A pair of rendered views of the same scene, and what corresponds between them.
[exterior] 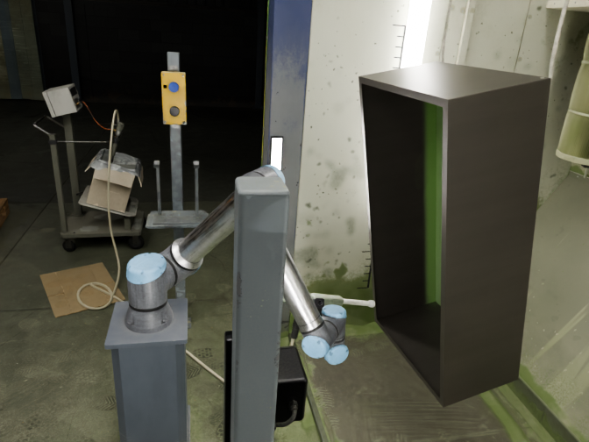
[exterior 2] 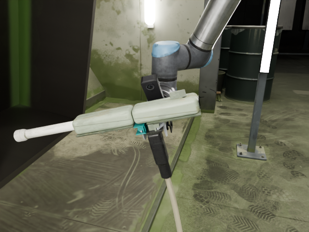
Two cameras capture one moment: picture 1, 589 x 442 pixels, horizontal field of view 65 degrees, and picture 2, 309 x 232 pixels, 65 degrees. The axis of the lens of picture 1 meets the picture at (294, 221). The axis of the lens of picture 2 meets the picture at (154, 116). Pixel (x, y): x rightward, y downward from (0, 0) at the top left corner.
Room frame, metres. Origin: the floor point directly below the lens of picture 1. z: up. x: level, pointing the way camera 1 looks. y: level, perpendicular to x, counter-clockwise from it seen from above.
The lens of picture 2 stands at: (2.21, 0.22, 0.91)
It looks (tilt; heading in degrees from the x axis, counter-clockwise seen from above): 21 degrees down; 210
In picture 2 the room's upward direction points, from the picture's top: straight up
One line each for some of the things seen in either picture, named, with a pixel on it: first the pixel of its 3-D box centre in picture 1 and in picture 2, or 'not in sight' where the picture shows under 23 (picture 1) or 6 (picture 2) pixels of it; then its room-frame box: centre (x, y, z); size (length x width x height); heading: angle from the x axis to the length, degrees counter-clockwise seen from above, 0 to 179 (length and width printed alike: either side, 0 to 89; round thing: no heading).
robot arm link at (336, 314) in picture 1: (332, 324); (167, 60); (1.45, -0.17, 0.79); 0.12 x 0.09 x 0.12; 156
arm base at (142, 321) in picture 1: (148, 309); not in sight; (1.61, 0.57, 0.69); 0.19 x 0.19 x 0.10
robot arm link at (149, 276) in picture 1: (148, 279); not in sight; (1.62, 0.56, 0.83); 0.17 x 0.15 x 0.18; 156
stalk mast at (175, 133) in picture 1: (178, 203); not in sight; (2.49, 0.68, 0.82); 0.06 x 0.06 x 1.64; 13
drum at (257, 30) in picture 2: not in sight; (251, 63); (-1.07, -0.27, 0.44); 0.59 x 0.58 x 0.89; 28
